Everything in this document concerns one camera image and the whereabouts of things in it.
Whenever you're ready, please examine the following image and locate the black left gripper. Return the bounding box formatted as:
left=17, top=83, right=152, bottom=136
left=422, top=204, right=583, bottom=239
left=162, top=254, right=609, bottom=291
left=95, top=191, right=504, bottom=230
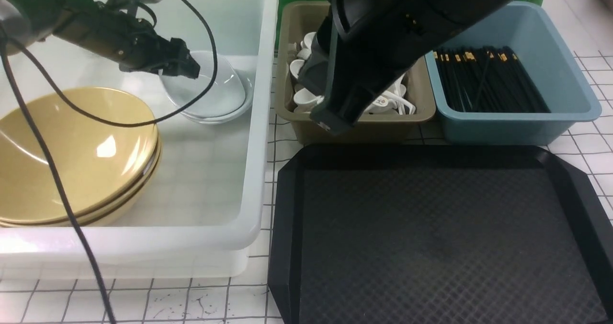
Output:
left=86, top=24, right=201, bottom=79

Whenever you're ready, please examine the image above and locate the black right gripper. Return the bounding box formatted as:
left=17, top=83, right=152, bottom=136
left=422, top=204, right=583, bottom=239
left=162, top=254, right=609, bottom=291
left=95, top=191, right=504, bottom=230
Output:
left=297, top=15, right=412, bottom=135

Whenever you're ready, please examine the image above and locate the white square sauce dish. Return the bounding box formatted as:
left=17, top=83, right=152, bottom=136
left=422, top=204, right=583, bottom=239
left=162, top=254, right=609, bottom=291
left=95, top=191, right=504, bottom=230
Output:
left=159, top=51, right=247, bottom=119

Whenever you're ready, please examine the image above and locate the yellow noodle bowl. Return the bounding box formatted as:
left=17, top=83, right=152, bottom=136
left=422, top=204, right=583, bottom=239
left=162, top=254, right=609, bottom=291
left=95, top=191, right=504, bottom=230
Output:
left=0, top=93, right=159, bottom=208

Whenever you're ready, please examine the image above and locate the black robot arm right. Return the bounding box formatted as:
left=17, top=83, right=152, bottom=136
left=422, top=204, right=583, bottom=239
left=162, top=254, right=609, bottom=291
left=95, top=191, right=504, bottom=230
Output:
left=297, top=0, right=513, bottom=135

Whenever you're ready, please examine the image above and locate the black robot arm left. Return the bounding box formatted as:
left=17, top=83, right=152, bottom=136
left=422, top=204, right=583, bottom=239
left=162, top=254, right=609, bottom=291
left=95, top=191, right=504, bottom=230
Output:
left=1, top=0, right=201, bottom=79

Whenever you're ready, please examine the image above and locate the yellow bowl underneath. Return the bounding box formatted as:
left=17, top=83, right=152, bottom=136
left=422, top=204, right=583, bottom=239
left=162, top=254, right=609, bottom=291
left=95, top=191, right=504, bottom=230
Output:
left=1, top=142, right=162, bottom=228

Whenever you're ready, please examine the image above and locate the pile of white spoons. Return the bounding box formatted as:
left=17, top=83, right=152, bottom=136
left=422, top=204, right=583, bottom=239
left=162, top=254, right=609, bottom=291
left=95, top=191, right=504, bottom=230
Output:
left=289, top=31, right=416, bottom=115

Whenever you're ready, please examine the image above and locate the olive plastic spoon bin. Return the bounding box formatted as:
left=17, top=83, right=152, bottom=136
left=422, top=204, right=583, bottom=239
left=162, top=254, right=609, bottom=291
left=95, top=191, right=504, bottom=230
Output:
left=273, top=1, right=436, bottom=145

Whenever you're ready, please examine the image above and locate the white sauce dish in tub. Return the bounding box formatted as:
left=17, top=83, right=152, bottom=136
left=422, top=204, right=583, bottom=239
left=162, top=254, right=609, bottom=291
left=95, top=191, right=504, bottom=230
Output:
left=181, top=69, right=253, bottom=125

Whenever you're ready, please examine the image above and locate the bundle of black chopsticks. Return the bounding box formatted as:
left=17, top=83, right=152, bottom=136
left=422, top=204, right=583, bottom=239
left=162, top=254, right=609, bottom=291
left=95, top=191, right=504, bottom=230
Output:
left=433, top=45, right=550, bottom=114

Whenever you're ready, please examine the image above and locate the black plastic serving tray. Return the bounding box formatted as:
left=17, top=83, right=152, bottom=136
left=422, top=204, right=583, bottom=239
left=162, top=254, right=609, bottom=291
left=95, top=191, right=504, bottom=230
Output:
left=268, top=145, right=613, bottom=324

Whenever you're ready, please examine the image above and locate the blue plastic chopstick bin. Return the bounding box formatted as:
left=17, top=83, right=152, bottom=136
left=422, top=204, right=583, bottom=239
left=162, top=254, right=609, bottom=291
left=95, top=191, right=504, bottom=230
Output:
left=425, top=2, right=602, bottom=146

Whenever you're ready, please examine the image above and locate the large white plastic tub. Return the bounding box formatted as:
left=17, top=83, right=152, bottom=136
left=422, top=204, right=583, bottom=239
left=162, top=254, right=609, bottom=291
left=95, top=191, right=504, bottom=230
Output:
left=1, top=0, right=278, bottom=279

